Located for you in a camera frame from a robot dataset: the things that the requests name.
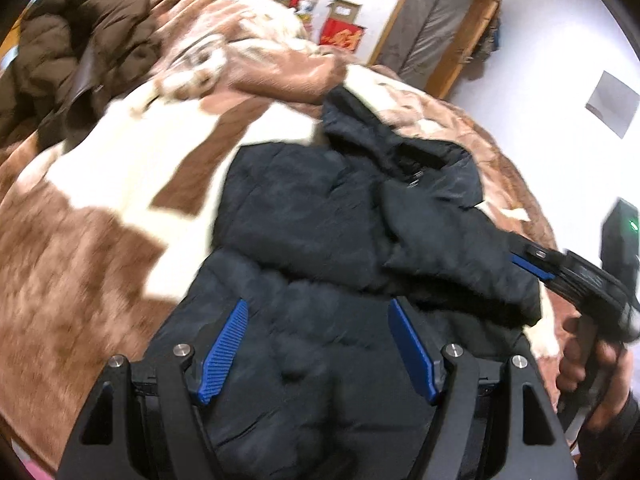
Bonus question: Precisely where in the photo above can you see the person's right hand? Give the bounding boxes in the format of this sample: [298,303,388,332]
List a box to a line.
[555,309,635,433]

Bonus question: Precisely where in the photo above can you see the hanging dark clothes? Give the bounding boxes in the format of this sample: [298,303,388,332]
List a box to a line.
[469,9,502,67]

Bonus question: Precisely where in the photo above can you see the black puffer jacket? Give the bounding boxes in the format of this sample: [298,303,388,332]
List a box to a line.
[145,85,547,480]

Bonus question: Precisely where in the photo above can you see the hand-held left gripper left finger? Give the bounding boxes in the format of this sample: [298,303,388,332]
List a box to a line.
[60,299,250,480]

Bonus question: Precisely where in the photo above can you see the wooden door frame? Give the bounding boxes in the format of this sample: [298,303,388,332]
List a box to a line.
[367,0,509,102]

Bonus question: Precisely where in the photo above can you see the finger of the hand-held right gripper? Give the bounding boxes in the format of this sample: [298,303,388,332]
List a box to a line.
[509,232,566,282]

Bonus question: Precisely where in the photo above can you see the grey wall panel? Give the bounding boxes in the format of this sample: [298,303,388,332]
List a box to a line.
[585,71,640,140]

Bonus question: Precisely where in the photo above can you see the cardboard box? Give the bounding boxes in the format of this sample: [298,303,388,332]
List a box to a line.
[326,0,364,24]

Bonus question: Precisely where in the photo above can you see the brown puffer jacket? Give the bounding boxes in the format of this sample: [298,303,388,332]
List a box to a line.
[0,0,167,150]

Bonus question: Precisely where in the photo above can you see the grey door curtain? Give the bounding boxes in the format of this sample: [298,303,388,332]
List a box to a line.
[375,0,487,82]

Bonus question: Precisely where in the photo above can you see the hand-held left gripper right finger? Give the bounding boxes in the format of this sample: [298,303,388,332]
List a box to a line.
[388,297,579,480]

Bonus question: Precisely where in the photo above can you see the brown and white blanket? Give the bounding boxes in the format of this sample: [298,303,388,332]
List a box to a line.
[0,0,562,476]

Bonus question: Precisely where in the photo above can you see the person's right forearm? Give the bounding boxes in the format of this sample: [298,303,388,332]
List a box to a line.
[575,392,640,480]

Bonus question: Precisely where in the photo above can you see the red and white ornament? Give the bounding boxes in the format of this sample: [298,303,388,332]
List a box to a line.
[279,0,322,23]

